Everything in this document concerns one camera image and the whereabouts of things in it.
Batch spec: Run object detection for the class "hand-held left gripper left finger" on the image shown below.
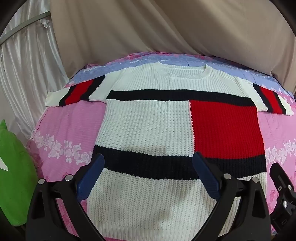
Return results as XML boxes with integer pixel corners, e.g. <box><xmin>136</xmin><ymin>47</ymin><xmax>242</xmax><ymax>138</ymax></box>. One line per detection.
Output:
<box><xmin>26</xmin><ymin>153</ymin><xmax>109</xmax><ymax>241</ymax></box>

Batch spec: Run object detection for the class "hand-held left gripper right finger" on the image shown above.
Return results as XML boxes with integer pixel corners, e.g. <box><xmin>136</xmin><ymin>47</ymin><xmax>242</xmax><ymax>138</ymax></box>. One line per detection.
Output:
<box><xmin>192</xmin><ymin>152</ymin><xmax>271</xmax><ymax>241</ymax></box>

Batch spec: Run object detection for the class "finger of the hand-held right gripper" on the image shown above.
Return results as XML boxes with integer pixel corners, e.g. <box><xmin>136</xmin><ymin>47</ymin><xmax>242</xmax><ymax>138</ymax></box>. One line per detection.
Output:
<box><xmin>269</xmin><ymin>162</ymin><xmax>292</xmax><ymax>194</ymax></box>

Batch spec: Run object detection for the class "white red black knit sweater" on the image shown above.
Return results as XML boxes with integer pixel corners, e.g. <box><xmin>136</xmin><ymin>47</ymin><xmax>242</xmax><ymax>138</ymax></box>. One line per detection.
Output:
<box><xmin>46</xmin><ymin>62</ymin><xmax>295</xmax><ymax>238</ymax></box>

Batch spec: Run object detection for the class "pink floral bed sheet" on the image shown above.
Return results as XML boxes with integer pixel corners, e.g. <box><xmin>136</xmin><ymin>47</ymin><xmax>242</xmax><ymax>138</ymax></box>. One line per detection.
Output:
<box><xmin>25</xmin><ymin>51</ymin><xmax>296</xmax><ymax>241</ymax></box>

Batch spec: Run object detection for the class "green cushion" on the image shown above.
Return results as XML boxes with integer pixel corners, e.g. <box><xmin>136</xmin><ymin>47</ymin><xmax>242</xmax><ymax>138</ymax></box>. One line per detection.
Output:
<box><xmin>0</xmin><ymin>119</ymin><xmax>39</xmax><ymax>227</ymax></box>

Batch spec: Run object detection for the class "white satin curtain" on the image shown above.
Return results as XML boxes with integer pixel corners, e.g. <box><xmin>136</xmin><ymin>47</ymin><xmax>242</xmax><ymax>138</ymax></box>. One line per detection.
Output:
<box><xmin>0</xmin><ymin>0</ymin><xmax>70</xmax><ymax>139</ymax></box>

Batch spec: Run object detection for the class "beige curtain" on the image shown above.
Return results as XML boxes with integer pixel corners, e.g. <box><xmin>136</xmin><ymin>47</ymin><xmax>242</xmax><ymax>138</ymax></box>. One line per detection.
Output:
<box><xmin>50</xmin><ymin>0</ymin><xmax>296</xmax><ymax>96</ymax></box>

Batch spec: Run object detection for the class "grey metal rod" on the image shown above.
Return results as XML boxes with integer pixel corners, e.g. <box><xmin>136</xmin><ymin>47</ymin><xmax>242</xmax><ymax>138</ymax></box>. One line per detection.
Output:
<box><xmin>0</xmin><ymin>10</ymin><xmax>50</xmax><ymax>43</ymax></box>

